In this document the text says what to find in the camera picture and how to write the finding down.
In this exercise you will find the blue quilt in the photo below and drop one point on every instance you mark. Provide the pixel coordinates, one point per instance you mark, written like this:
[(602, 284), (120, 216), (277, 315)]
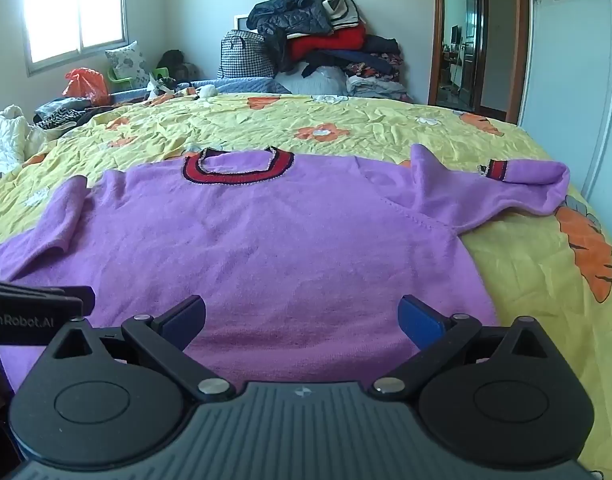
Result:
[(246, 85)]

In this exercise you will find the white wardrobe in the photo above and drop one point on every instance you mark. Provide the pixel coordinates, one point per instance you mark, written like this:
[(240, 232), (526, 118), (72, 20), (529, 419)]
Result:
[(571, 85)]

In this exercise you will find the houndstooth bag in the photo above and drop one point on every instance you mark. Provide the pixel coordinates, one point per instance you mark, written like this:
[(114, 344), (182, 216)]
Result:
[(243, 55)]

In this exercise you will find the pile of clothes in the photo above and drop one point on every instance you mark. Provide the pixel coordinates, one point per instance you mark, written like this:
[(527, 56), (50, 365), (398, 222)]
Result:
[(331, 40)]

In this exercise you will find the floral pillow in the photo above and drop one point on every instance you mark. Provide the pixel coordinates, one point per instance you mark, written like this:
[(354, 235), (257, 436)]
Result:
[(128, 62)]

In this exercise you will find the dark striped cloth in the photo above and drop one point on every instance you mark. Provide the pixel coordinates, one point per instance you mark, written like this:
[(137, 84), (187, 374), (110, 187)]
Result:
[(61, 115)]

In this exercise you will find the purple sweater with red trim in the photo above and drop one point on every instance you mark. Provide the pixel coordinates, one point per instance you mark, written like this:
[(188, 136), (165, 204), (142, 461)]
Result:
[(266, 240)]

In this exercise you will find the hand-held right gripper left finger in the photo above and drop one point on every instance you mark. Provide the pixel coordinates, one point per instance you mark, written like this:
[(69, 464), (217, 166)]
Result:
[(186, 318)]

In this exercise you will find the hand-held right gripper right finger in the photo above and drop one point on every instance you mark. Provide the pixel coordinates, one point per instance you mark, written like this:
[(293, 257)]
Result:
[(421, 324)]

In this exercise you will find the yellow carrot print blanket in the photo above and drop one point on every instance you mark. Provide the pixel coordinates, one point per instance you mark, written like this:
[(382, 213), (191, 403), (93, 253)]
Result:
[(336, 115)]

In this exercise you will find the orange plastic bag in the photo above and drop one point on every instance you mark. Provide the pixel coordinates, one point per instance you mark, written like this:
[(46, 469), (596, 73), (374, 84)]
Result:
[(86, 85)]

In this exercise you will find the white quilted cloth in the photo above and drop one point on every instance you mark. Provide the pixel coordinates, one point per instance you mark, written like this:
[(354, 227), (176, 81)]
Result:
[(8, 135)]

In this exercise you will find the wooden door frame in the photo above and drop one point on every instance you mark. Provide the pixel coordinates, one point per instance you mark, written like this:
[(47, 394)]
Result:
[(522, 35)]

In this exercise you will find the small white cloth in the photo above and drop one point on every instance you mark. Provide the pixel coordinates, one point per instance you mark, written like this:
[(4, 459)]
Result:
[(207, 91)]

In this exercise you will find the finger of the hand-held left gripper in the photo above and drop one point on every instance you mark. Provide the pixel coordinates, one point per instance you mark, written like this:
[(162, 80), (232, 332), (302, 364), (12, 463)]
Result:
[(61, 295)]

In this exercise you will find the black backpack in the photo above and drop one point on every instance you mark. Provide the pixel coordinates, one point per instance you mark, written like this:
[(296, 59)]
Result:
[(174, 60)]

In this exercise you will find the window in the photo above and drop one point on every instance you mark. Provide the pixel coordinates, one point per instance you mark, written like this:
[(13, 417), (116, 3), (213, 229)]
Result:
[(76, 5)]

